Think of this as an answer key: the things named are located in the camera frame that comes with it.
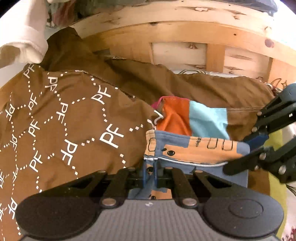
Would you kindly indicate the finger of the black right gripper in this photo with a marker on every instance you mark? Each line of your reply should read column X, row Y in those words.
column 280, row 163
column 277, row 114

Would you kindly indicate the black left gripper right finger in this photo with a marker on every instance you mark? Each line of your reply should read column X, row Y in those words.
column 228, row 208

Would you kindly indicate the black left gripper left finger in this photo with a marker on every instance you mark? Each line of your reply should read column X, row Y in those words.
column 69, row 209

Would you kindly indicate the blue pants with orange cars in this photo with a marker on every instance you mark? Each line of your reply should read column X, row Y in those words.
column 188, row 154

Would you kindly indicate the floral embroidered white sheet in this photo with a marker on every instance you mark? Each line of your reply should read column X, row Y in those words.
column 287, row 134

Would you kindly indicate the brown PF patterned blanket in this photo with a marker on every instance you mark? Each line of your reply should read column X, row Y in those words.
column 76, row 113

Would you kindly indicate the colour block patchwork quilt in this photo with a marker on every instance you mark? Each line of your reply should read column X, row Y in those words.
column 186, row 117

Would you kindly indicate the white cream hanging garment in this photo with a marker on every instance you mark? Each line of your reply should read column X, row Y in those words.
column 23, row 33

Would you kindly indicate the wooden bed frame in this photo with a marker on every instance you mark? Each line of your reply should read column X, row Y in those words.
column 206, row 35

